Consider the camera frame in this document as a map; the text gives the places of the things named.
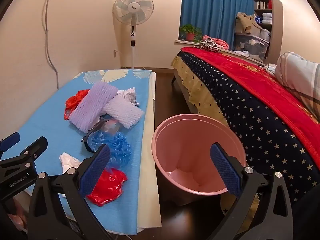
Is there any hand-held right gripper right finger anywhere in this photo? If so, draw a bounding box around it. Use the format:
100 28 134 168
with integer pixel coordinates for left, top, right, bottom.
210 142 294 240

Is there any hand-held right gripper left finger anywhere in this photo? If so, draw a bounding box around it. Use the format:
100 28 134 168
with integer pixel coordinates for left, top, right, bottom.
27 144 118 240

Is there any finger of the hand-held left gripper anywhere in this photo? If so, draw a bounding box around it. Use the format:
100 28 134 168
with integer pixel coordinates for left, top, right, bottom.
0 132 20 153
0 136 48 178

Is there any red plastic bag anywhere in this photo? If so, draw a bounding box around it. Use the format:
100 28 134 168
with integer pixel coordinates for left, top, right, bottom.
86 168 128 207

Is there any blue plastic bag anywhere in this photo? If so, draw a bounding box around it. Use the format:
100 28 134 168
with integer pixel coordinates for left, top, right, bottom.
86 130 132 168

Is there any white tissue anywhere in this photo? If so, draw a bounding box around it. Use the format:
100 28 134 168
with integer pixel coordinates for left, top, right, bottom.
59 152 82 174

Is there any black plastic strap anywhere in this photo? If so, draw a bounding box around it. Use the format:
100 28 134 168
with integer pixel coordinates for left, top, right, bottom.
81 119 108 153

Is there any pink plastic bin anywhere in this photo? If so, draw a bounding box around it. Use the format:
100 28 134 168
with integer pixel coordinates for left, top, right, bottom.
152 114 247 196

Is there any large purple foam net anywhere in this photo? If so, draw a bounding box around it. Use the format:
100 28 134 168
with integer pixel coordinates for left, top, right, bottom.
70 81 120 133

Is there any small purple foam net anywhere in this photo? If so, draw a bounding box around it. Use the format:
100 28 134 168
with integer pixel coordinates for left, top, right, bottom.
103 96 145 130

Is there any blue patterned table mat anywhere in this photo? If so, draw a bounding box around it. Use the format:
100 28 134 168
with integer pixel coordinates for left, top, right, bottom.
0 69 160 235

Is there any bed with star blanket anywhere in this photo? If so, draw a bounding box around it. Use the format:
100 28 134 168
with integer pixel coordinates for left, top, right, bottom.
176 51 320 203

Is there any red mesh bag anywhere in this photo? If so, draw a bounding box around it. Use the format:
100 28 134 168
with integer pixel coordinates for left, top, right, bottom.
64 89 90 121

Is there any white table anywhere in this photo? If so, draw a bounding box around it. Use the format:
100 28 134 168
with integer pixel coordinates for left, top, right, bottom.
120 67 163 238

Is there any crumpled white printed paper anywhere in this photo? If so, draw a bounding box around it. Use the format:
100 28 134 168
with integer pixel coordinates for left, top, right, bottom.
117 87 140 104

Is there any yellow star-print bed sheet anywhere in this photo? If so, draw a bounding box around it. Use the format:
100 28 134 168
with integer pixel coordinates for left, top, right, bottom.
171 55 258 233

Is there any red blanket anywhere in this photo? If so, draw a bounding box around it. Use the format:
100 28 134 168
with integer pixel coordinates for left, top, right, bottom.
180 46 320 165

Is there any plaid pillow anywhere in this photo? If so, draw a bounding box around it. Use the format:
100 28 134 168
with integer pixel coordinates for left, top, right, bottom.
274 52 320 117

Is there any clear storage box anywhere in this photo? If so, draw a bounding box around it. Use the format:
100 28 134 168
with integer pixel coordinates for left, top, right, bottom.
234 29 272 62

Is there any clothes pile on sill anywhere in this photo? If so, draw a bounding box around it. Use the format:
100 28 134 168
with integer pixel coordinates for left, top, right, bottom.
202 35 229 50

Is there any potted green plant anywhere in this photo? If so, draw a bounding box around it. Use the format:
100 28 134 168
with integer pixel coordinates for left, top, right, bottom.
179 24 203 42

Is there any beige jacket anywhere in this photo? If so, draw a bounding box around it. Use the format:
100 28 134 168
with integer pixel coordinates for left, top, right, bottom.
236 12 263 34

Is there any blue curtain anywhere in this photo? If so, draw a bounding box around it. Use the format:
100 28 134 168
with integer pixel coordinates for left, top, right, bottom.
180 0 255 49

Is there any white standing fan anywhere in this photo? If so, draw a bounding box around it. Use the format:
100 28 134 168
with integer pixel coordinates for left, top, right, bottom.
112 0 154 70

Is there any bookshelf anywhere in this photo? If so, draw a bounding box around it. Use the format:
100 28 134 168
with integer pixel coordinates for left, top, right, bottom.
252 0 273 33

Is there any grey wall cable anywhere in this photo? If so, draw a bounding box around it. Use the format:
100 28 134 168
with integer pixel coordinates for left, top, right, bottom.
44 0 60 90

